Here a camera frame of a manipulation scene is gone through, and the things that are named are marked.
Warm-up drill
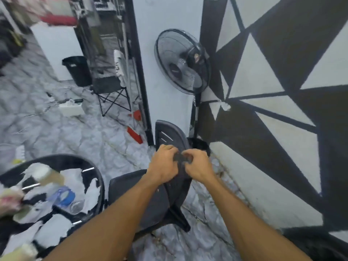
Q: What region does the person's left hand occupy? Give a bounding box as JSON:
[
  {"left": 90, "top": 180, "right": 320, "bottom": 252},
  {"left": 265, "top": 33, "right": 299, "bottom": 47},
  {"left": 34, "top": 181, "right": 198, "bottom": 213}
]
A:
[{"left": 146, "top": 144, "right": 180, "bottom": 185}]

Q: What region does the person's right hand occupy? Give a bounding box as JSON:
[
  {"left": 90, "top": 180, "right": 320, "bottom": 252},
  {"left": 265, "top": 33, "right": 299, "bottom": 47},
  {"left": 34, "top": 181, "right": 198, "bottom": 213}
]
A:
[{"left": 181, "top": 148, "right": 216, "bottom": 185}]

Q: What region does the black plastic bag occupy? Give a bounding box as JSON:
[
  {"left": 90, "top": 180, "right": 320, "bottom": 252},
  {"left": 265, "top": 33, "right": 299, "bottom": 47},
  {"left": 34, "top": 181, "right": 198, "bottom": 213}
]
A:
[{"left": 173, "top": 152, "right": 194, "bottom": 164}]

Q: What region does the person's right forearm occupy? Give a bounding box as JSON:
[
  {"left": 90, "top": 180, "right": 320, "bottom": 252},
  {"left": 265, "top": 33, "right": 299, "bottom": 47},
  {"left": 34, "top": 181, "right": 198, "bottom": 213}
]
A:
[{"left": 201, "top": 174, "right": 312, "bottom": 261}]

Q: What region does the person's left forearm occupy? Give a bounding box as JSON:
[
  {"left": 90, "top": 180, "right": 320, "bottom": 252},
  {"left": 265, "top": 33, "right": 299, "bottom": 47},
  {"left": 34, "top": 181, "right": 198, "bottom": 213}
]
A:
[{"left": 43, "top": 173, "right": 163, "bottom": 261}]

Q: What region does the black plastic chair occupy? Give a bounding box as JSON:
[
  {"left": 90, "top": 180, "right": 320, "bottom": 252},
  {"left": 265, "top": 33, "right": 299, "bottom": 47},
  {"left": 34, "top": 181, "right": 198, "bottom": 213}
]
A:
[{"left": 108, "top": 120, "right": 192, "bottom": 233}]

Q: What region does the black standing fan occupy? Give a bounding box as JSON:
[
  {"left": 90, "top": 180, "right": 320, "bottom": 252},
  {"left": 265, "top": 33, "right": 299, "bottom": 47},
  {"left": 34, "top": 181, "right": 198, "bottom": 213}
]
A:
[{"left": 154, "top": 29, "right": 212, "bottom": 156}]

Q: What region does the black folding chair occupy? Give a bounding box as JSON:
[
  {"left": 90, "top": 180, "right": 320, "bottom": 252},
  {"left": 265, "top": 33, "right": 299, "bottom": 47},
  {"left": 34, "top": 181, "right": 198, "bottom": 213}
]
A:
[{"left": 90, "top": 49, "right": 132, "bottom": 117}]

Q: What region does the white cloth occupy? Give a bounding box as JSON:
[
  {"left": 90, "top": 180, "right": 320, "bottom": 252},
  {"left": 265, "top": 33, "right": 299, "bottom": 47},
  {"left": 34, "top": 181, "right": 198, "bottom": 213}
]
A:
[{"left": 113, "top": 49, "right": 128, "bottom": 88}]

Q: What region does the white power strip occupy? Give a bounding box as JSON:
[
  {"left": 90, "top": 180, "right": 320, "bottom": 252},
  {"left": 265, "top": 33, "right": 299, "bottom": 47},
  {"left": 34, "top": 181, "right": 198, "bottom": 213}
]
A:
[{"left": 58, "top": 99, "right": 85, "bottom": 117}]

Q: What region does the small black waste bin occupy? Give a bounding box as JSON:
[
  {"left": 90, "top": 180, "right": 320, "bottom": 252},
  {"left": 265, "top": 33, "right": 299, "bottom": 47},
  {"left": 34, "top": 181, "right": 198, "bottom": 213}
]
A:
[{"left": 62, "top": 56, "right": 92, "bottom": 87}]

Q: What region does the black trash bin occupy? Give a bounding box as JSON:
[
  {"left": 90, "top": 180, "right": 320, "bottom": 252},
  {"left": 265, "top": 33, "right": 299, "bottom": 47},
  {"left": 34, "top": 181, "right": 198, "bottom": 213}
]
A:
[{"left": 0, "top": 154, "right": 105, "bottom": 261}]

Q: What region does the pile of white paper trash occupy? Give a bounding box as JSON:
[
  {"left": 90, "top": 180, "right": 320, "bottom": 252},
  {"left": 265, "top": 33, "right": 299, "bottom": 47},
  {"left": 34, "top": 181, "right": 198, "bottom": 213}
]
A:
[{"left": 0, "top": 163, "right": 102, "bottom": 261}]

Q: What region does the red and white fabric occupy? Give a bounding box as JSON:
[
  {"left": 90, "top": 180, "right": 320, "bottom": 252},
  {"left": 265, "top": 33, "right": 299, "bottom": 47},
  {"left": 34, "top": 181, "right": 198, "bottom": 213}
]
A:
[{"left": 5, "top": 0, "right": 79, "bottom": 27}]

